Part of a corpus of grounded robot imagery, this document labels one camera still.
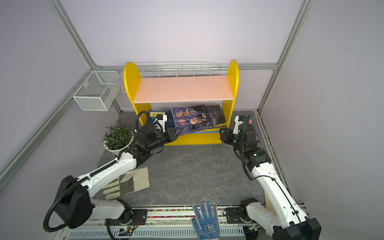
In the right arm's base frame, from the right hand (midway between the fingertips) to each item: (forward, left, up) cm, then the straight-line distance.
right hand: (223, 131), depth 75 cm
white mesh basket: (+30, +78, +2) cm, 84 cm away
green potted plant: (+3, +59, -8) cm, 59 cm away
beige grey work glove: (-15, +49, -25) cm, 57 cm away
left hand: (0, +20, 0) cm, 20 cm away
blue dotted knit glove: (-38, +9, -26) cm, 47 cm away
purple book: (+8, +17, 0) cm, 19 cm away
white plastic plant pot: (-4, +60, -14) cm, 62 cm away
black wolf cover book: (+18, +2, -7) cm, 19 cm away
